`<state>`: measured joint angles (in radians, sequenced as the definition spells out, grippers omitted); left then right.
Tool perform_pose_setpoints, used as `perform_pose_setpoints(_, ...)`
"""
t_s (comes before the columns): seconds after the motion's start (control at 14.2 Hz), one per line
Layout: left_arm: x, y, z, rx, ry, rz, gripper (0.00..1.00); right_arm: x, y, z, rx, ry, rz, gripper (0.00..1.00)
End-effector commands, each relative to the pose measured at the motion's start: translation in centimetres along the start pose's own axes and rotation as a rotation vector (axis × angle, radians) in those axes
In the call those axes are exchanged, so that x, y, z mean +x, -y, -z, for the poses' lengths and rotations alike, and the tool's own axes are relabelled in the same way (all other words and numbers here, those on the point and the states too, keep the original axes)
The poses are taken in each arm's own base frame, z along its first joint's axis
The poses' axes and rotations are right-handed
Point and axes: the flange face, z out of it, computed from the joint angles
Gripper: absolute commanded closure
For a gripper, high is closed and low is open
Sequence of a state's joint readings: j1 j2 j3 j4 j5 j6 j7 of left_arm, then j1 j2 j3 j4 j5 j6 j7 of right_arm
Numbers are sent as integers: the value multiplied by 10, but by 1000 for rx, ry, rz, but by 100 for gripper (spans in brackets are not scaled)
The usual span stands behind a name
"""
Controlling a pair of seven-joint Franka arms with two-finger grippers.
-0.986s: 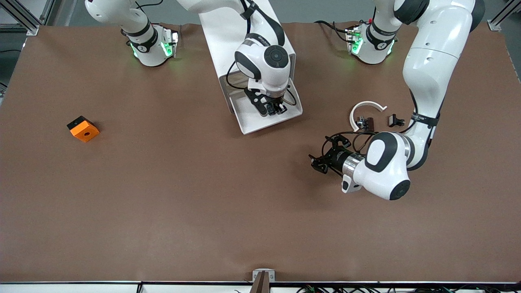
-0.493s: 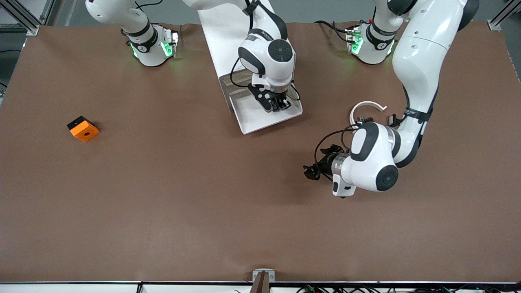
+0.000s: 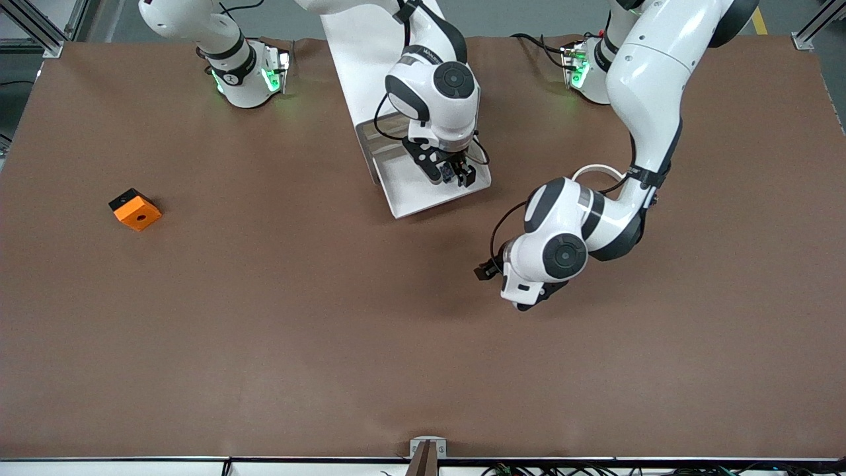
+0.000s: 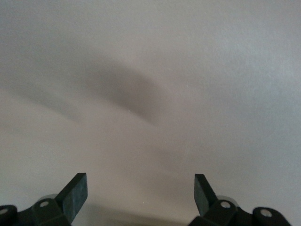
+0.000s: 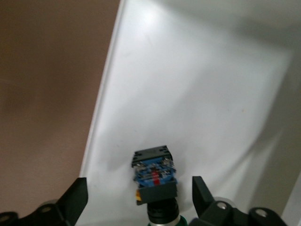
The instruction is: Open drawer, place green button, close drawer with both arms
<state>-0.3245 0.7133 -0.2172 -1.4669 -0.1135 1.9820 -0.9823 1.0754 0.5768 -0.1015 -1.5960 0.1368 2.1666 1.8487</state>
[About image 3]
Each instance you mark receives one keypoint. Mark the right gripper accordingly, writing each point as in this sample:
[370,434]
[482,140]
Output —
[461,161]

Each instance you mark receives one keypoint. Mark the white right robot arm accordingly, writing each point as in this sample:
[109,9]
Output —
[436,96]

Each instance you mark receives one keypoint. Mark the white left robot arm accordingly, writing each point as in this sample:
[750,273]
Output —
[648,86]

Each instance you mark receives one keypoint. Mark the orange and black button box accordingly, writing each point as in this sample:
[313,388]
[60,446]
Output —
[139,215]

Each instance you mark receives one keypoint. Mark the brown table mat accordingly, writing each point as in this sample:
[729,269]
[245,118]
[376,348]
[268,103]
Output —
[264,297]

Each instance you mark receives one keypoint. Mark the silver table edge bracket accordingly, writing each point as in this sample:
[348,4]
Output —
[418,444]

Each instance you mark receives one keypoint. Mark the aluminium frame profile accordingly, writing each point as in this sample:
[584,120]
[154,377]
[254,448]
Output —
[49,46]
[803,41]

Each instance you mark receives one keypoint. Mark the white table edge rail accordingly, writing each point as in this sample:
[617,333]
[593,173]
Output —
[132,468]

